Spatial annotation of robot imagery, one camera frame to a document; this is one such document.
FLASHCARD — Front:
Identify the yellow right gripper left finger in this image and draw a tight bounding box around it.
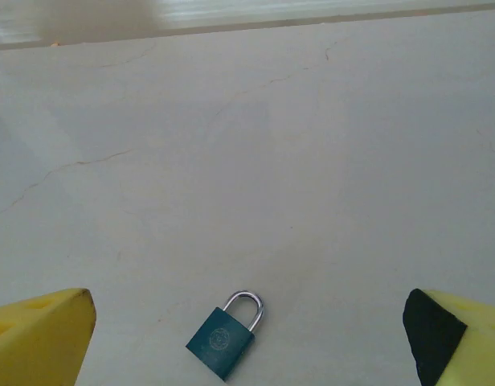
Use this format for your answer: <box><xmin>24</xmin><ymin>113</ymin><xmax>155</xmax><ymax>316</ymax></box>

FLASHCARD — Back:
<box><xmin>0</xmin><ymin>287</ymin><xmax>98</xmax><ymax>386</ymax></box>

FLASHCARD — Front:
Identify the green padlock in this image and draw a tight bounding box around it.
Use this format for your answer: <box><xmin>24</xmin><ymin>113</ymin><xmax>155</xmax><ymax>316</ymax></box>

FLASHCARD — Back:
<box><xmin>185</xmin><ymin>289</ymin><xmax>265</xmax><ymax>383</ymax></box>

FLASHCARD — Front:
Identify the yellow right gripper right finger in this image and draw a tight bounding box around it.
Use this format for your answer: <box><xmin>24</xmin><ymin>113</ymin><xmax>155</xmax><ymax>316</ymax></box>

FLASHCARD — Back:
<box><xmin>403</xmin><ymin>287</ymin><xmax>495</xmax><ymax>386</ymax></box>

